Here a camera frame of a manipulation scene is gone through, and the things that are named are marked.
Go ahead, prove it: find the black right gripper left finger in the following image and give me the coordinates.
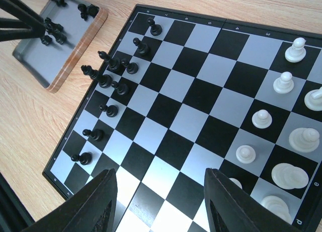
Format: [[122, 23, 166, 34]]
[[24, 169, 118, 231]]

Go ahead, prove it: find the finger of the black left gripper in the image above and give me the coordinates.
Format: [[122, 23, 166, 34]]
[[1, 0, 45, 42]]

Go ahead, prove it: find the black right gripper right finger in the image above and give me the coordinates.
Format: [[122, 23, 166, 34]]
[[204, 168, 297, 231]]

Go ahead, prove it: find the black bishop piece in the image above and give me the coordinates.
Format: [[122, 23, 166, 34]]
[[44, 17, 63, 35]]

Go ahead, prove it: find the black pawn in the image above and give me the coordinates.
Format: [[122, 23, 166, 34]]
[[111, 81, 129, 95], [71, 152, 92, 165], [147, 18, 162, 36], [121, 58, 138, 74], [40, 35, 52, 46], [133, 37, 150, 56], [99, 104, 118, 117], [83, 129, 104, 141]]

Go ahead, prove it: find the black piece top view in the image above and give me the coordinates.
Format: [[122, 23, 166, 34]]
[[80, 65, 113, 89]]

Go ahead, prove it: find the black pawn lying flat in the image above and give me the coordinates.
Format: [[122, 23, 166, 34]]
[[40, 35, 52, 46]]

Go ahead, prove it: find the white pawn eight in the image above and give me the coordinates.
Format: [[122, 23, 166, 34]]
[[229, 178, 243, 189]]

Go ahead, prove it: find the metal tray wooden rim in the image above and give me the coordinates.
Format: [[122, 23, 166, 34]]
[[13, 0, 108, 93]]

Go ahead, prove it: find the white back rank piece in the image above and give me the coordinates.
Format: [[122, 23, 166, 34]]
[[289, 128, 320, 152], [271, 163, 309, 190], [260, 195, 292, 224]]

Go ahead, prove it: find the white pawn seven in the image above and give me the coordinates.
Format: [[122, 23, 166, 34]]
[[236, 145, 256, 164]]

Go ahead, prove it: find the white pawn six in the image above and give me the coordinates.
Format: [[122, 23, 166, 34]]
[[252, 109, 272, 129]]

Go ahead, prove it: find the black white chessboard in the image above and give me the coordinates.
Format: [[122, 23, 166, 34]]
[[43, 5, 321, 231]]

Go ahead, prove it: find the white pawn five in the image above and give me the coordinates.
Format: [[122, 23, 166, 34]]
[[273, 71, 294, 94]]

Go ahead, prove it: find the white pawn four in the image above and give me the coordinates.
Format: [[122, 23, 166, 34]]
[[285, 37, 306, 63]]

